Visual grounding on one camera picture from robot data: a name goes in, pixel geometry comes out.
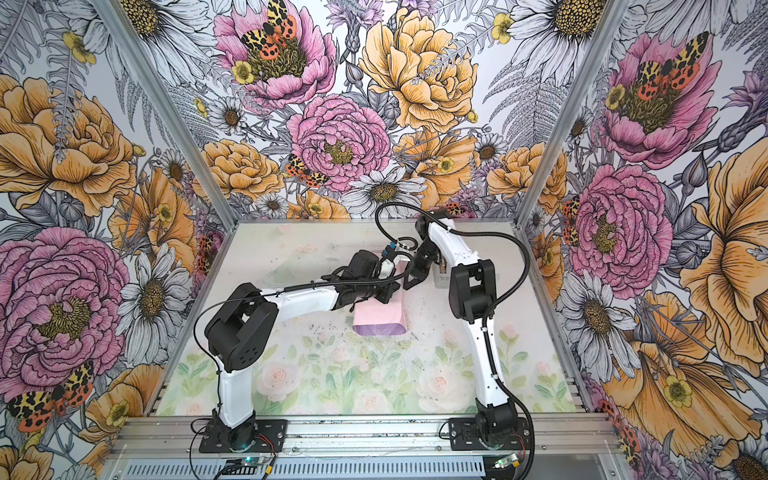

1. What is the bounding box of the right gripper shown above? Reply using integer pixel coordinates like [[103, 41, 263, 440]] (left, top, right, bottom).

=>
[[404, 236, 443, 290]]

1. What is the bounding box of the purple wrapping paper sheet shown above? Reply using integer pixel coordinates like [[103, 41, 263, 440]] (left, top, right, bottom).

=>
[[352, 290, 407, 336]]

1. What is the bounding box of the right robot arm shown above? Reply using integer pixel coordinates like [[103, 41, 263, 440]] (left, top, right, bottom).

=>
[[403, 214, 520, 441]]

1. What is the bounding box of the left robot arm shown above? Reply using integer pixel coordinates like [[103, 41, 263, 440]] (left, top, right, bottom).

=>
[[204, 244, 415, 429]]

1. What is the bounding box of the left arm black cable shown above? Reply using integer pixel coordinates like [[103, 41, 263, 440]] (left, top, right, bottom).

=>
[[192, 240, 416, 398]]

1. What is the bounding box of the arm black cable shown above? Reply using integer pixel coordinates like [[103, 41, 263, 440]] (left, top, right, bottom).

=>
[[192, 240, 416, 398], [372, 199, 537, 480]]

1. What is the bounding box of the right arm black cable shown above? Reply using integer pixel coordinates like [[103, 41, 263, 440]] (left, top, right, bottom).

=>
[[372, 199, 537, 480]]

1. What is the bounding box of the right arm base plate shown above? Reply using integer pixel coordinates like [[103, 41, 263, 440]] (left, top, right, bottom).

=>
[[444, 417, 532, 451]]

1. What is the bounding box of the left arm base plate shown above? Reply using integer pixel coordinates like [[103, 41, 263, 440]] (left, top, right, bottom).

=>
[[199, 417, 288, 454]]

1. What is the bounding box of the aluminium front rail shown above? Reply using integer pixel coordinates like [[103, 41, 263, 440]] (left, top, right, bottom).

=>
[[99, 412, 633, 479]]

